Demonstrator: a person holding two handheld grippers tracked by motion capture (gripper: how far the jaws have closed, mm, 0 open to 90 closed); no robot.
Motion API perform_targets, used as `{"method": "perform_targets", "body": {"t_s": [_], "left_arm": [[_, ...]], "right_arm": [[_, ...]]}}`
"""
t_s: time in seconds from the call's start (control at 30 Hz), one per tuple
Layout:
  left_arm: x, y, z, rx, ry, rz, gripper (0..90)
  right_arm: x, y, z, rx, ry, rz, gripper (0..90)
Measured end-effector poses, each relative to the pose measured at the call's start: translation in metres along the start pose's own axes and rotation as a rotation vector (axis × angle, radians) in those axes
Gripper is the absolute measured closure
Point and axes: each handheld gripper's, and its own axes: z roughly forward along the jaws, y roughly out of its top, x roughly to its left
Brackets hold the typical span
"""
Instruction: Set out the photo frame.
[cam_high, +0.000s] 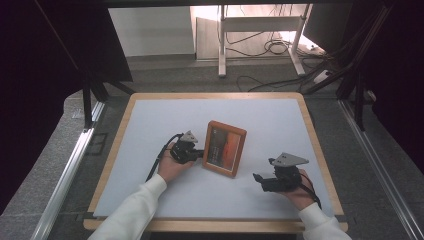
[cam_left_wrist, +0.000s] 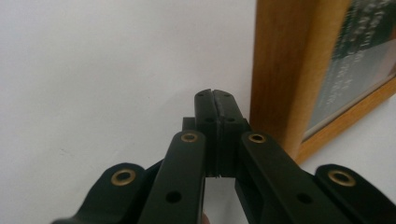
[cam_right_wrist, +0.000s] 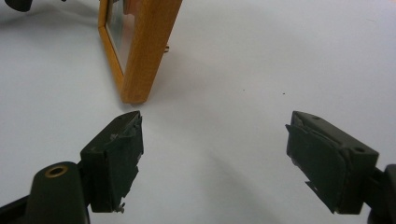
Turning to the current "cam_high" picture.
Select black floor cable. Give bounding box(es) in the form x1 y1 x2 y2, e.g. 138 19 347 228
235 74 322 93

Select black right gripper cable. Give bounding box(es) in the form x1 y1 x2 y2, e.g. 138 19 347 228
297 172 323 211

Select wooden table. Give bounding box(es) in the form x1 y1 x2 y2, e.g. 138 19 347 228
82 91 350 234

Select white power strip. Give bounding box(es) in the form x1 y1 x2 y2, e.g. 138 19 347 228
312 68 333 85

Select aluminium rail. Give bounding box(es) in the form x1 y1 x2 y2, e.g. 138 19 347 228
30 100 107 240
337 99 424 240

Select person's right hand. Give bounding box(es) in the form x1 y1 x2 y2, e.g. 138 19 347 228
280 168 317 212

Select black curtain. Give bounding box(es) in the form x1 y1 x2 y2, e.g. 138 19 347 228
361 0 424 165
0 0 134 215

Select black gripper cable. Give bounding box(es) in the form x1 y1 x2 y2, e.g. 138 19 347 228
145 132 185 183
297 172 323 211

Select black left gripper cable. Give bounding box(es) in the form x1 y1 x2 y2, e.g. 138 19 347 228
145 132 185 183

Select white board panel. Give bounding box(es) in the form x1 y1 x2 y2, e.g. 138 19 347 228
107 6 196 58

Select person's left hand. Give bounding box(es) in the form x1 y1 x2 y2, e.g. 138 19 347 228
156 142 198 185

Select white table mat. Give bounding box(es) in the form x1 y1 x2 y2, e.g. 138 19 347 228
92 98 336 220

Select coiled black cables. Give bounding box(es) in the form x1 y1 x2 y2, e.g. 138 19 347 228
225 30 294 58

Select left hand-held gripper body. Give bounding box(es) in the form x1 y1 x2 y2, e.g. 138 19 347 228
169 130 199 165

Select wooden photo frame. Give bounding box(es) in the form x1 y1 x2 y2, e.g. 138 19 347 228
201 119 248 179

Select white desk frame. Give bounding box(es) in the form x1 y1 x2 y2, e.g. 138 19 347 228
217 3 313 79

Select black metal stand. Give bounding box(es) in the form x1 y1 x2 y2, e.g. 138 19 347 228
80 70 137 130
335 70 369 132

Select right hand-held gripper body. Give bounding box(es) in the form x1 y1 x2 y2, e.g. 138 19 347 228
261 152 310 193

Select black floor outlet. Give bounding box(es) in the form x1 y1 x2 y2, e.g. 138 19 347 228
86 132 110 156

